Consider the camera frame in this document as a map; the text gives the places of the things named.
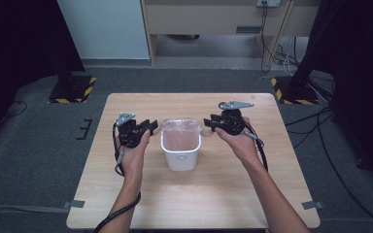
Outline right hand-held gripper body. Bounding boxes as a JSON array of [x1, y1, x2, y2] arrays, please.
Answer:
[[218, 100, 254, 136]]

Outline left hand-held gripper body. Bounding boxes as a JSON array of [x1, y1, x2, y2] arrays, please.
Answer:
[[116, 112, 150, 150]]

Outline pink translucent plastic bag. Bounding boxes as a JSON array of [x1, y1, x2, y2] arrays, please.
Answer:
[[159, 117, 205, 151]]

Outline white plastic trash bin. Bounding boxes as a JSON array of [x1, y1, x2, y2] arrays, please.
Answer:
[[160, 118, 203, 172]]

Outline person's left hand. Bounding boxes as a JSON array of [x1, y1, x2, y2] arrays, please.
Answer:
[[120, 129, 152, 183]]

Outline person's right hand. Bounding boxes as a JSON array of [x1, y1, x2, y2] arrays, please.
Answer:
[[214, 117, 266, 170]]

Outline striped black stand base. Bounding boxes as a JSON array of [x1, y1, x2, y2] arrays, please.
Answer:
[[48, 75, 97, 105], [270, 76, 320, 106]]

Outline grey tape strip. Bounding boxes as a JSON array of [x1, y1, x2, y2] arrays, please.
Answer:
[[61, 199, 85, 210], [301, 200, 324, 211]]

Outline light wooden desk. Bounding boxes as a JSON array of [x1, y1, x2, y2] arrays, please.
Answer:
[[140, 0, 322, 67]]

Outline black curtain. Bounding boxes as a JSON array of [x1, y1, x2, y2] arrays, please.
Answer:
[[0, 0, 85, 147], [288, 0, 373, 195]]

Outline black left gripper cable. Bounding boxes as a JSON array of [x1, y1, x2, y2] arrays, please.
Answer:
[[93, 120, 143, 233]]

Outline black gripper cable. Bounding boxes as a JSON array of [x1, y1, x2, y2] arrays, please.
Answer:
[[93, 120, 143, 233], [243, 120, 270, 173]]

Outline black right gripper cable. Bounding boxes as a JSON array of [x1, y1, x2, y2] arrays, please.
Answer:
[[243, 120, 270, 173]]

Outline white floor cables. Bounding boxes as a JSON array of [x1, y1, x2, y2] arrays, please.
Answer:
[[281, 36, 303, 76]]

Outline black hanging cable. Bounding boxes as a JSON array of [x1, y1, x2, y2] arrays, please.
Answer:
[[260, 2, 274, 74]]

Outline black floor cables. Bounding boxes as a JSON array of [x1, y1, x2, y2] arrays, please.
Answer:
[[285, 106, 373, 231]]

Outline thin black floor cable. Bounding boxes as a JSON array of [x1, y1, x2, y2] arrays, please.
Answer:
[[4, 100, 29, 119]]

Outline grey wall socket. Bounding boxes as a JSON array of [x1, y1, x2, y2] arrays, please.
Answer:
[[256, 0, 282, 8]]

